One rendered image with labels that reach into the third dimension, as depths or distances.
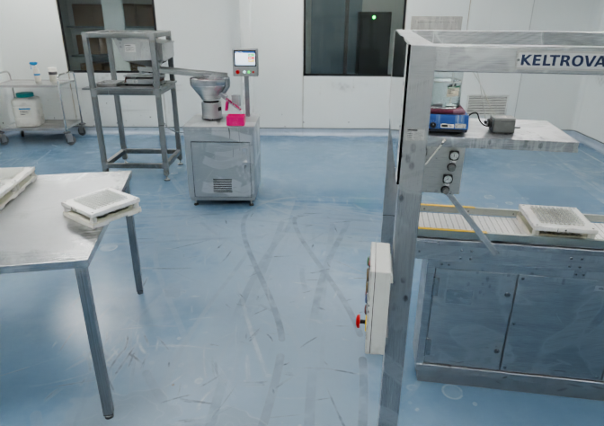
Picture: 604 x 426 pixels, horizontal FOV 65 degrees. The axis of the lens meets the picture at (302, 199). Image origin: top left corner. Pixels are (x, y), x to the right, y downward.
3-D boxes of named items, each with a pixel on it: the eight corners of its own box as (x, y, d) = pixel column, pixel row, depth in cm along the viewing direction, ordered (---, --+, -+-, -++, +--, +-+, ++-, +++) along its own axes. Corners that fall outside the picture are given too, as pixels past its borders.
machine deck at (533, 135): (406, 145, 183) (407, 135, 182) (402, 124, 218) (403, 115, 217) (578, 152, 175) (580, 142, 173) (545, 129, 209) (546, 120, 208)
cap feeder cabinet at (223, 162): (189, 207, 440) (182, 126, 412) (201, 186, 493) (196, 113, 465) (256, 208, 440) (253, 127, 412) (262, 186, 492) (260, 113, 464)
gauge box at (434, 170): (403, 190, 190) (407, 143, 183) (401, 182, 200) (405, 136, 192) (459, 194, 187) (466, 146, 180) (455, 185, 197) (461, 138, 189)
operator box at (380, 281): (364, 354, 129) (369, 270, 120) (366, 317, 145) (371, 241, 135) (386, 356, 128) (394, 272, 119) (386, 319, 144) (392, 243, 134)
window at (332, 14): (303, 75, 672) (304, -14, 629) (303, 75, 673) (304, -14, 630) (400, 76, 670) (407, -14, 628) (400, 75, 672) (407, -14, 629)
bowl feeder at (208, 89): (189, 122, 427) (185, 80, 413) (197, 114, 460) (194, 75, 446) (243, 122, 427) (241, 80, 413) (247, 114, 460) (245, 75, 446)
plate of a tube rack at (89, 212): (61, 206, 215) (60, 201, 215) (109, 190, 234) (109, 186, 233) (91, 218, 202) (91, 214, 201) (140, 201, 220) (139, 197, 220)
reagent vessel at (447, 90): (422, 109, 184) (428, 58, 177) (420, 102, 198) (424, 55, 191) (463, 110, 182) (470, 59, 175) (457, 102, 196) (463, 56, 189)
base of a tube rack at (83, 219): (63, 216, 217) (62, 210, 216) (111, 199, 236) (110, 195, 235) (93, 229, 204) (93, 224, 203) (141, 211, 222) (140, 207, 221)
